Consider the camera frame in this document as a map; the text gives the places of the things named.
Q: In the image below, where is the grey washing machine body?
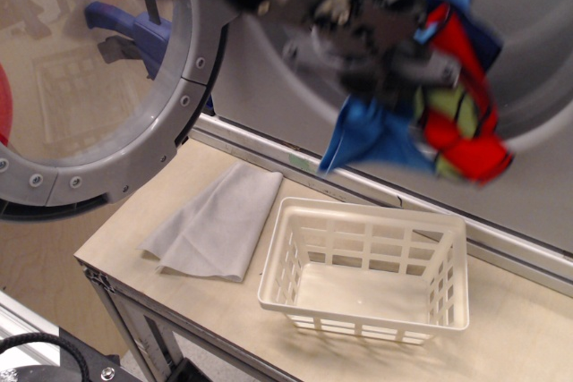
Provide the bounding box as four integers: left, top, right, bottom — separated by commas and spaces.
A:
192, 0, 573, 262

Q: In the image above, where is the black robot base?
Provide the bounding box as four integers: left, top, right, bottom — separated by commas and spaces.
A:
1, 331, 140, 381

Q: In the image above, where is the red green patterned cloth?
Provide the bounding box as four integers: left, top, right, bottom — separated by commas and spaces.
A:
415, 2, 514, 184

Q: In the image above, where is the blue clamp handle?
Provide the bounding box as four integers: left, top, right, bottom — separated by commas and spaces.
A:
84, 2, 171, 80

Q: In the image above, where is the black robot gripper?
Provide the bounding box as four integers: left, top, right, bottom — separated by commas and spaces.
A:
282, 28, 461, 105

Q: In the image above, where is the grey cloth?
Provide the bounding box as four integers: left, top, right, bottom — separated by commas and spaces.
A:
139, 162, 283, 283

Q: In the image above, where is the round washing machine door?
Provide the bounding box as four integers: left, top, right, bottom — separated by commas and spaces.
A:
1, 0, 235, 223

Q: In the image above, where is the blue cloth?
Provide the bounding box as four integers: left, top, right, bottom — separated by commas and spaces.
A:
319, 0, 479, 179

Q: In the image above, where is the red round object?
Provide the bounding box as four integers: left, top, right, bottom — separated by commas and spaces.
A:
0, 66, 13, 146

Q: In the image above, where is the white plastic basket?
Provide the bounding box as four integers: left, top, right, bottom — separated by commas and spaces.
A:
258, 198, 469, 344

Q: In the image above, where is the black cable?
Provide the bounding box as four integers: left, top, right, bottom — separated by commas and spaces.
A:
0, 333, 93, 382

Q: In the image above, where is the aluminium table frame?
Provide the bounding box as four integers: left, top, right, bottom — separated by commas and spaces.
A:
79, 259, 296, 381

